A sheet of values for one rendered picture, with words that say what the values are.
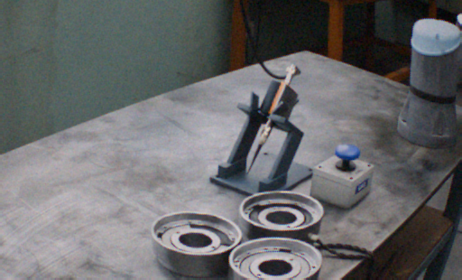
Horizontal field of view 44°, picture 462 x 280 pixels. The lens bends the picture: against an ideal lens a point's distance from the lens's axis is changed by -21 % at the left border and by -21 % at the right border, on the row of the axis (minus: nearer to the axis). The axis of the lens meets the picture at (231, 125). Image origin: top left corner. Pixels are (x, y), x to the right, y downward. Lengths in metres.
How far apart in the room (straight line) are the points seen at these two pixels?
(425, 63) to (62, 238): 0.72
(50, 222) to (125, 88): 2.05
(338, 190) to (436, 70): 0.35
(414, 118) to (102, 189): 0.58
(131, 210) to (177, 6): 2.14
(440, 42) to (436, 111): 0.14
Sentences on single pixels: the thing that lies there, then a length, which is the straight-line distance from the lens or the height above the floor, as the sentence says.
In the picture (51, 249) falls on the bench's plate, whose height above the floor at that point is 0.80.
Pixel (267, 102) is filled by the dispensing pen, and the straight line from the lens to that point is 0.99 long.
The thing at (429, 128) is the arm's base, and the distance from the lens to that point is 1.21.
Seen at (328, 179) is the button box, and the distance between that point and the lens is 0.96.
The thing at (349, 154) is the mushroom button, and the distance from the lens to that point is 0.95.
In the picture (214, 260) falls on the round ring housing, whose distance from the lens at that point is 0.76.
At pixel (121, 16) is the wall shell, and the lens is 2.77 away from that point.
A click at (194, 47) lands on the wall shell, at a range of 3.15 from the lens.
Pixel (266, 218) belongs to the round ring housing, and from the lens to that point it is 0.87.
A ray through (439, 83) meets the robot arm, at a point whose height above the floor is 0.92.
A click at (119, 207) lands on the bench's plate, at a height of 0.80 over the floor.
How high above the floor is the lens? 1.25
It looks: 22 degrees down
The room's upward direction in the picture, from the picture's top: 3 degrees clockwise
